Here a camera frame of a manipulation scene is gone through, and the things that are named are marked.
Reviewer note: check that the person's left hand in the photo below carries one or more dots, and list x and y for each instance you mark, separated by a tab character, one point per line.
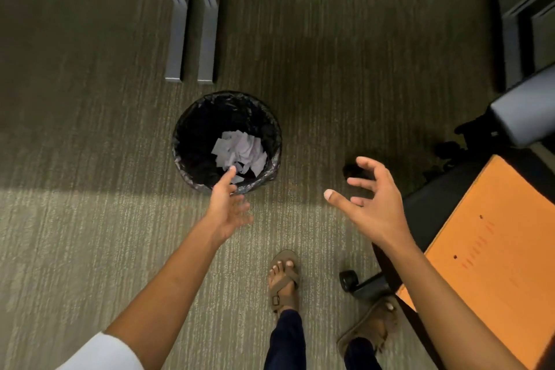
223	211

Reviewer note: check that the person's right hand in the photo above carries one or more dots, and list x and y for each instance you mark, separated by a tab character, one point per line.
383	213

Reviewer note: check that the person's right middle finger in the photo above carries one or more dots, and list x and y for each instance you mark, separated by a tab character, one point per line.
362	183

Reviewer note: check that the person's right thumb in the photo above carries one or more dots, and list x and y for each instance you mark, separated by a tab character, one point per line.
342	205

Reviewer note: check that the person's left thumb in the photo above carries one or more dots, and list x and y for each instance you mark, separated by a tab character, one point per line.
226	181

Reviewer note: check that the person's right forearm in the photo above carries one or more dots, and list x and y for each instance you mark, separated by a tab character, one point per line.
442	309

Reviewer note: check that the person's left forearm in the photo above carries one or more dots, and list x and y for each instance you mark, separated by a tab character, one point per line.
169	291

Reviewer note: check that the black chair caster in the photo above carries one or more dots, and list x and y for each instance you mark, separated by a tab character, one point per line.
348	281
352	171

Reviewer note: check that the pile of torn paper pieces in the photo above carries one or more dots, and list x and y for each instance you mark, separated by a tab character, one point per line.
243	150

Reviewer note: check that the black lined waste bin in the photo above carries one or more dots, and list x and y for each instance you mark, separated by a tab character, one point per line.
199	131

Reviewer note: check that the black office chair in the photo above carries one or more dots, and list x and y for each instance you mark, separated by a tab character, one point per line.
433	205

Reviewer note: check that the grey metal desk leg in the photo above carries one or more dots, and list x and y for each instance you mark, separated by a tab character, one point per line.
177	27
208	36

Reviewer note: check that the person's left leg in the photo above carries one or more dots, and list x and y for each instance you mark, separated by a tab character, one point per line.
286	343

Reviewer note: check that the person's leg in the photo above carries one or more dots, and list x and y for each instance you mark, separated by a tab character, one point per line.
286	343
362	356

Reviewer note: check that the person's right leg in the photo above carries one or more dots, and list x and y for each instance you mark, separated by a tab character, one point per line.
362	356

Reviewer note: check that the orange paper folder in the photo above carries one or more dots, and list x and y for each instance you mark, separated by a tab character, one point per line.
503	252

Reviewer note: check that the grey chair armrest pad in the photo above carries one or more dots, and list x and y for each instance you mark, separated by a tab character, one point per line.
527	107

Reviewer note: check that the white shirt sleeve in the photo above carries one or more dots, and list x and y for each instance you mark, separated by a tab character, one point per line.
102	354

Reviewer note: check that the dark cabinet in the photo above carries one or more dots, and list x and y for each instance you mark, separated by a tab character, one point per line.
524	14

